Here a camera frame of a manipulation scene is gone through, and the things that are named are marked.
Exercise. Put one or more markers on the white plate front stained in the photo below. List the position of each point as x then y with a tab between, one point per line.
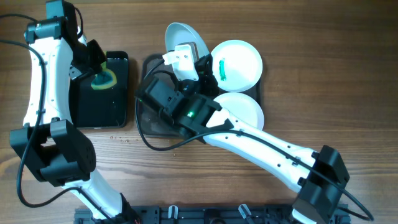
243	107

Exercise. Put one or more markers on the white plate back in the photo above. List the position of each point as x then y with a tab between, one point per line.
237	65

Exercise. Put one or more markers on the green yellow sponge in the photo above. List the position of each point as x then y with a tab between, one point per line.
105	79

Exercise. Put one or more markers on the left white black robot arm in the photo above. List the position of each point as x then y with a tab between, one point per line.
49	144

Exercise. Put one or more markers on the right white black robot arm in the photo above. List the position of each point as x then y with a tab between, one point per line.
198	95

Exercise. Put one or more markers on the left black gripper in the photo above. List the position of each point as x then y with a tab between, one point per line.
98	58

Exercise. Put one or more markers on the large dark brown tray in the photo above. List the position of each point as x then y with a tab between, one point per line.
153	127

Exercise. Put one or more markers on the small black water tray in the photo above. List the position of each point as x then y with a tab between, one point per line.
100	109

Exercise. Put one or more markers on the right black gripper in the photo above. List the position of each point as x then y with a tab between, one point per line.
209	80

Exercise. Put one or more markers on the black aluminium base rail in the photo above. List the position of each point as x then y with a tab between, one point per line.
267	214

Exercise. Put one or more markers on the white plate stained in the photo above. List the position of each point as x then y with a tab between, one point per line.
243	107
178	33

